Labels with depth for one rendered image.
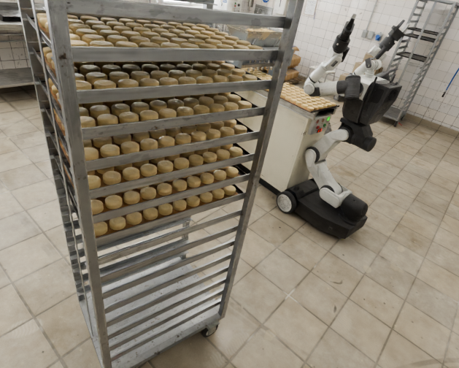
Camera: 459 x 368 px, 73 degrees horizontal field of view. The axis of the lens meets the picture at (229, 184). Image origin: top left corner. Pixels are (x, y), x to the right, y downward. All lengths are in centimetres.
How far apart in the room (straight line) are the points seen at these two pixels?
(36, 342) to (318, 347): 152
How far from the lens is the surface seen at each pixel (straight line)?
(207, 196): 119
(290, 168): 276
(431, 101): 644
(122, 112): 92
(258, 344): 197
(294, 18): 100
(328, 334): 215
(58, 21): 70
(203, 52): 87
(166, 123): 88
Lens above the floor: 169
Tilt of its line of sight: 34 degrees down
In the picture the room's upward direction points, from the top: 11 degrees clockwise
